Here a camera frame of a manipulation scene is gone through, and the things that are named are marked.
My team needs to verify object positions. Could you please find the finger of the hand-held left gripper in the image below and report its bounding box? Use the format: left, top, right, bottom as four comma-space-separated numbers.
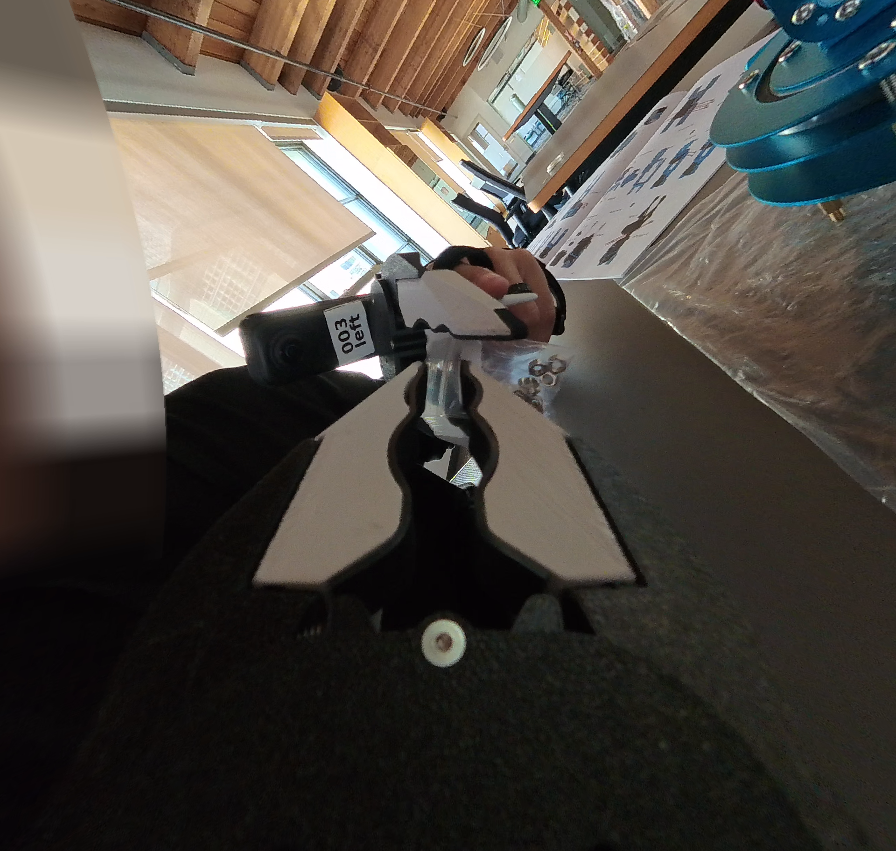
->
399, 272, 540, 341
419, 336, 491, 489

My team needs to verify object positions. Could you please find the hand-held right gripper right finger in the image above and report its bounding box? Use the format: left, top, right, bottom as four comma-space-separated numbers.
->
455, 367, 646, 631

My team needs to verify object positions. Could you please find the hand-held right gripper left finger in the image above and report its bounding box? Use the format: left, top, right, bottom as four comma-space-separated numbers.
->
252, 363, 429, 593

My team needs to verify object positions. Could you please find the small clear screw bag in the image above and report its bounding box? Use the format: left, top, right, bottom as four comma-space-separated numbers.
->
423, 336, 576, 439

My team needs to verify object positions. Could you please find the person's left hand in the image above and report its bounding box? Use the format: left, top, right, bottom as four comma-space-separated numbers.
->
456, 245, 561, 342

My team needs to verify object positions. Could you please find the large paned window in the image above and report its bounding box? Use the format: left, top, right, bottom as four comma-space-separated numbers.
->
143, 119, 449, 393

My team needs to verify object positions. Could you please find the black office chair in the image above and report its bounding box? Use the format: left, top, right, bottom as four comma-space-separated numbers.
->
451, 158, 543, 249

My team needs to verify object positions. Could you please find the printed instruction sheet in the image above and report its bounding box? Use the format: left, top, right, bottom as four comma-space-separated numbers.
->
525, 28, 781, 281

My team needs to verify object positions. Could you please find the grey table with wood edge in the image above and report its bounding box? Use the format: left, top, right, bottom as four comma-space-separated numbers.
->
521, 0, 753, 214

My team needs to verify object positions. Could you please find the large clear plastic bag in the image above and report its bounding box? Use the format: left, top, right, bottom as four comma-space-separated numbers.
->
622, 165, 896, 509

